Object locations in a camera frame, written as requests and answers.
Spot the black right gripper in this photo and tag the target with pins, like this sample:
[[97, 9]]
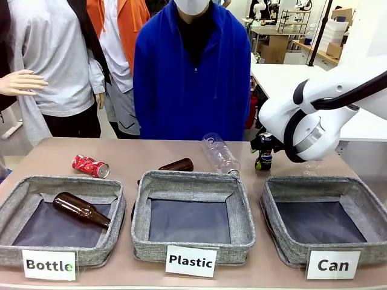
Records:
[[277, 146]]

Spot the dark blue Pepsi can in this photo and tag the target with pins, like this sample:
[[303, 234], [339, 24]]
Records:
[[265, 158]]

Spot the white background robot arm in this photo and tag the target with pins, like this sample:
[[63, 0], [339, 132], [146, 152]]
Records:
[[257, 9]]

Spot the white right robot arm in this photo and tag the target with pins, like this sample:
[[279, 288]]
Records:
[[278, 111]]

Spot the grey fabric basket labelled Plastic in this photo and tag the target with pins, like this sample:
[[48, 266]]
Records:
[[239, 211]]

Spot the grey fabric basket labelled Can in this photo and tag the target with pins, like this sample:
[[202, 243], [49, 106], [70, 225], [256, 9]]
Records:
[[359, 193]]

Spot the white Can label card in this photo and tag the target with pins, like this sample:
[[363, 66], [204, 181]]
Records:
[[333, 265]]

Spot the crushed red soda can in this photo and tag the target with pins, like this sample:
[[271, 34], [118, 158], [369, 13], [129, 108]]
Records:
[[90, 166]]

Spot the grey fabric basket labelled Bottle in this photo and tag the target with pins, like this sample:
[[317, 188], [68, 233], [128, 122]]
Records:
[[18, 193]]

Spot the red fire extinguisher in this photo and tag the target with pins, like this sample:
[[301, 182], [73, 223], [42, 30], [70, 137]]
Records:
[[251, 117]]

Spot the large clear plastic bottle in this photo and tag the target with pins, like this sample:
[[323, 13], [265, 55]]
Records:
[[220, 154]]

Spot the small crushed clear plastic bottle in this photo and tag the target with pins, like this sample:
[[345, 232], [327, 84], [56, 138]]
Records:
[[313, 169]]

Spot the white background table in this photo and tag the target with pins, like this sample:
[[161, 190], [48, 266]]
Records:
[[278, 75]]

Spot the person in blue hoodie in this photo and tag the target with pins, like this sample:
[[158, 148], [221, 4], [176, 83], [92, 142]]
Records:
[[187, 99]]

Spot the brown glass bottle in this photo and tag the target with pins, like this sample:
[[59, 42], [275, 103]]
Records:
[[81, 210], [178, 165]]

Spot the large cardboard box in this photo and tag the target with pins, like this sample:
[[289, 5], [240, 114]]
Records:
[[276, 51]]

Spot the wooden workbench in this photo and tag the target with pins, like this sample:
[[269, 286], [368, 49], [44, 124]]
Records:
[[314, 51]]

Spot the small cardboard box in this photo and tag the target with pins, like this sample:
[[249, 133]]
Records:
[[334, 49]]

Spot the clear water jug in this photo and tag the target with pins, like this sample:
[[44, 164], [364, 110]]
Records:
[[311, 34]]

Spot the black stand pole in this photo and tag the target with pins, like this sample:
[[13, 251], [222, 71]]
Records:
[[320, 30]]

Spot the stacked white plastic bins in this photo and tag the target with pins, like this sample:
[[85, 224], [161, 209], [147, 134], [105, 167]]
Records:
[[335, 30]]

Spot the white Plastic label card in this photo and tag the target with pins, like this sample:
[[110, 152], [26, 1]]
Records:
[[191, 261]]

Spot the white face mask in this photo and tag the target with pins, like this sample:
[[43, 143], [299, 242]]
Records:
[[192, 6]]

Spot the open cardboard box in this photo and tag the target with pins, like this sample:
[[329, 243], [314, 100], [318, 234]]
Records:
[[341, 13]]

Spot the pale mannequin hand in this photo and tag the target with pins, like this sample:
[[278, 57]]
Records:
[[21, 83], [100, 101]]

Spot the mannequin in orange jacket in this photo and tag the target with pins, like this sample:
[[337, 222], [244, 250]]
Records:
[[133, 27]]

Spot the black jacket on mannequin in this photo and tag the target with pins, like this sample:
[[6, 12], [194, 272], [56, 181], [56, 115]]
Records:
[[87, 33]]

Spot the mannequin in grey shirt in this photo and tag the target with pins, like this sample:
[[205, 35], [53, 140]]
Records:
[[57, 60]]

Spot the white Bottle label card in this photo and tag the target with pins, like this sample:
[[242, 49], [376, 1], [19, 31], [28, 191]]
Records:
[[48, 265]]

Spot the white desk foot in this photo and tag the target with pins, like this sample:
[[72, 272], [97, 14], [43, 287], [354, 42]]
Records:
[[12, 127]]

